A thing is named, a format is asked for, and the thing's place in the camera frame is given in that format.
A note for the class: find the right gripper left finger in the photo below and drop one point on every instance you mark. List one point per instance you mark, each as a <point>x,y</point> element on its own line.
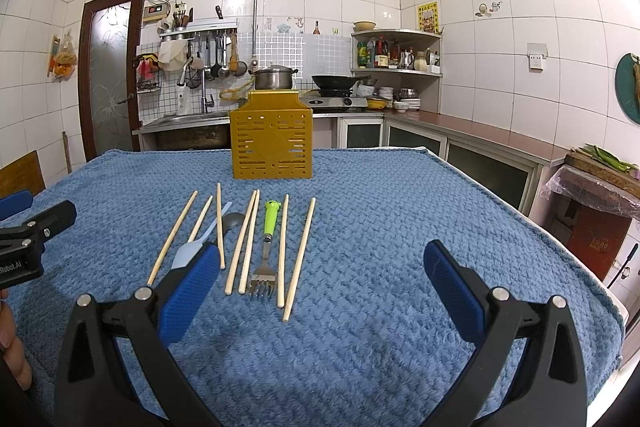
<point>93,387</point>

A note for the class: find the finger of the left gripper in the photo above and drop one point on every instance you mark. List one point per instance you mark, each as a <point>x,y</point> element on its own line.
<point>36,231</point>
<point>15,203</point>

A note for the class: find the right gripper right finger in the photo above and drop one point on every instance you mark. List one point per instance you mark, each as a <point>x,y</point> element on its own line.
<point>548,387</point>

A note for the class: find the wooden chopstick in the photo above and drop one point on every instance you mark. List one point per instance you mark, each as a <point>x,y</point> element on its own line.
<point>219,240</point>
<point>282,254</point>
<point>228,288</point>
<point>201,217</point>
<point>249,244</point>
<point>170,238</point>
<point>298,265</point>

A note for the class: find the green handled fork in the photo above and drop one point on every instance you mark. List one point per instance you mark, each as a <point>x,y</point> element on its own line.
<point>263,281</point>

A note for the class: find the grey spoon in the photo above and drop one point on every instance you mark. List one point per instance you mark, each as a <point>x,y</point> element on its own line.
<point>229,221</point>

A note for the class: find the steel kitchen sink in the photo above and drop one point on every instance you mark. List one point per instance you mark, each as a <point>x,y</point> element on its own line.
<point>171,123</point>

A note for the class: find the person's left hand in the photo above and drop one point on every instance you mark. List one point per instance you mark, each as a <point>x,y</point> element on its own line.
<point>11,346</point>

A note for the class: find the wooden board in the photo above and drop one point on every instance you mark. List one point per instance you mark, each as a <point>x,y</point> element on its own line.
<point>23,173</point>

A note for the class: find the hanging orange bag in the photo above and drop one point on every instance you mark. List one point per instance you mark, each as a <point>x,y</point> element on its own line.
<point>62,58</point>

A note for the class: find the counter cabinets glass doors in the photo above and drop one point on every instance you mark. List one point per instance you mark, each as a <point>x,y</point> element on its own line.
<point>510,165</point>

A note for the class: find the brown framed glass door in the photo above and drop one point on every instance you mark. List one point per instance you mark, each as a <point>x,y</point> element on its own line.
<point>107,84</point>

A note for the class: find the plastic covered crate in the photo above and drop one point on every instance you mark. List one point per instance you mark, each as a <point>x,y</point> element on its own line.
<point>592,206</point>

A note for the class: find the blue textured table cloth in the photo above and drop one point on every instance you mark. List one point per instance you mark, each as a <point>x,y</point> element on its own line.
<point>369,342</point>

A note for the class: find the chrome faucet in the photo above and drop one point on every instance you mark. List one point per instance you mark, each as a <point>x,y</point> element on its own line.
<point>200,81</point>

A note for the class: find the yellow perforated utensil holder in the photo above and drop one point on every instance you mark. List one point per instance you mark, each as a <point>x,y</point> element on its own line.
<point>271,137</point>

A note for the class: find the white stacked bowls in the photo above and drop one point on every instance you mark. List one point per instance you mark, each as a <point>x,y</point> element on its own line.
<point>401,99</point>

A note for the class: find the steel cooking pot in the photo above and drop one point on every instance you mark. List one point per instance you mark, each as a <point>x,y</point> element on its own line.
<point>274,77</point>

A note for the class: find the green round board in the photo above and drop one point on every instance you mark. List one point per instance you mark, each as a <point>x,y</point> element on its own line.
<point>627,86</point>

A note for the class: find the steel gas stove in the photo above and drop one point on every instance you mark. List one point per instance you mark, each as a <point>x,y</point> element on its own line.
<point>333,102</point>

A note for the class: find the black wok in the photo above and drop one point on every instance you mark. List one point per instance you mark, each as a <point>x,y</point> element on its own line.
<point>334,82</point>

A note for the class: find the yellow bowl on shelf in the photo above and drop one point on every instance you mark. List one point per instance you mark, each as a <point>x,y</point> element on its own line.
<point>364,25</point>

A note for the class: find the wall utensil rack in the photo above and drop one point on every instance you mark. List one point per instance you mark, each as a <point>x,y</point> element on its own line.
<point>208,47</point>

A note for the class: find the corner wall shelf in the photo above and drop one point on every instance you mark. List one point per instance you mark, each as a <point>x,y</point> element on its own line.
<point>400,58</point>

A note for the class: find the white wall socket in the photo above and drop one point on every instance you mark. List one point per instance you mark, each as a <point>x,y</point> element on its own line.
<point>537,54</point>

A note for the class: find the yellow wall poster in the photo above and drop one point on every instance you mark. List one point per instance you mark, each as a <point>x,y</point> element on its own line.
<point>427,17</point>

